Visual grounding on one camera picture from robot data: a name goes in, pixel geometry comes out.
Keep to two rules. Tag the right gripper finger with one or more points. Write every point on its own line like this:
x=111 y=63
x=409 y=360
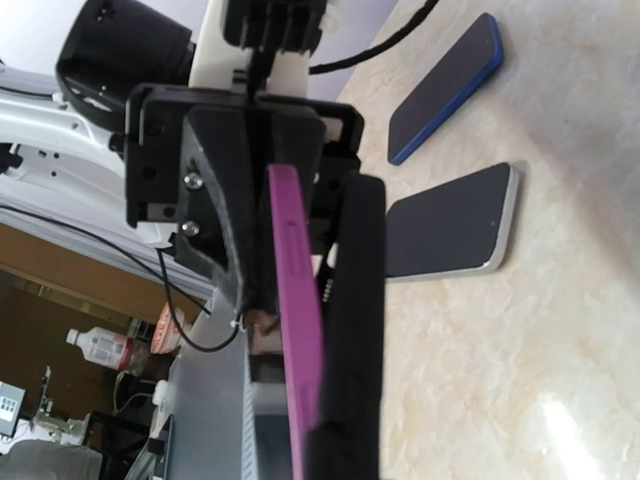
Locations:
x=346 y=441

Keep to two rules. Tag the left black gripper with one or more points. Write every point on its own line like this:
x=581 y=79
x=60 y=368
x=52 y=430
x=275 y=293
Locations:
x=222 y=141

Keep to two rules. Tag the purple edged smartphone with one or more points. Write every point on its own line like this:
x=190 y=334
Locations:
x=300 y=312

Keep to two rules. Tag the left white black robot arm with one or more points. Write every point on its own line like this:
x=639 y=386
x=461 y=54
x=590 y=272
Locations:
x=67 y=129

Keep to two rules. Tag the silver edged smartphone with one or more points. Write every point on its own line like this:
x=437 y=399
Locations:
x=461 y=227

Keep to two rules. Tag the blue edged smartphone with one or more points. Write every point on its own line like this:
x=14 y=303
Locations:
x=463 y=69

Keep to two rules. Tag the plastic water bottle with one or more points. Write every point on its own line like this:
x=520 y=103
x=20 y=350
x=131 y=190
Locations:
x=103 y=347

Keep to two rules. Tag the front aluminium rail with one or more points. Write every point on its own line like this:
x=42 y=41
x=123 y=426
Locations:
x=249 y=425

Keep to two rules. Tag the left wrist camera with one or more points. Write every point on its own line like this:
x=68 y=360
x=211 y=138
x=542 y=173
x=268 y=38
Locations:
x=260 y=45

